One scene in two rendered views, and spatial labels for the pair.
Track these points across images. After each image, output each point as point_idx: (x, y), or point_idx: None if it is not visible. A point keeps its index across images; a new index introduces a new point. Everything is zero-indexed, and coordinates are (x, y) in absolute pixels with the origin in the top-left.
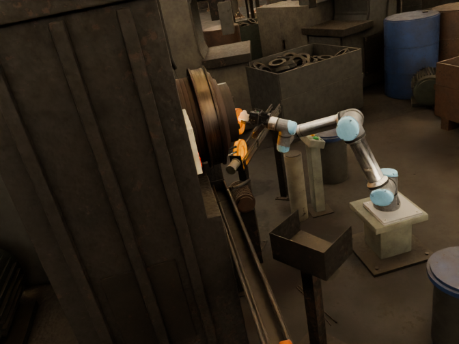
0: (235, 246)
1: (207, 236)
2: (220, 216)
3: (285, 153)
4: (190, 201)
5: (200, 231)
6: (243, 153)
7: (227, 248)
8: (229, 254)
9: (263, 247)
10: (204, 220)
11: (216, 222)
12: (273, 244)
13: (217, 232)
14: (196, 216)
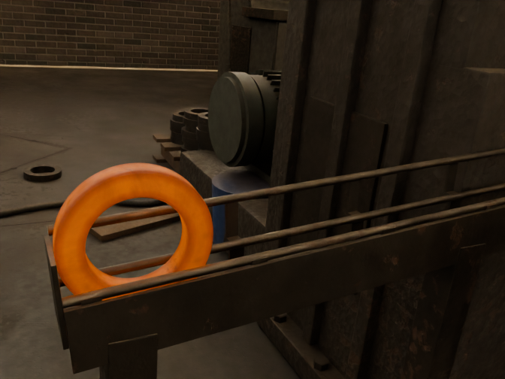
0: (497, 188)
1: (448, 110)
2: (488, 76)
3: None
4: (455, 10)
5: (442, 89)
6: None
7: (467, 162)
8: (464, 181)
9: None
10: (458, 68)
11: (473, 84)
12: None
13: (466, 111)
14: (449, 52)
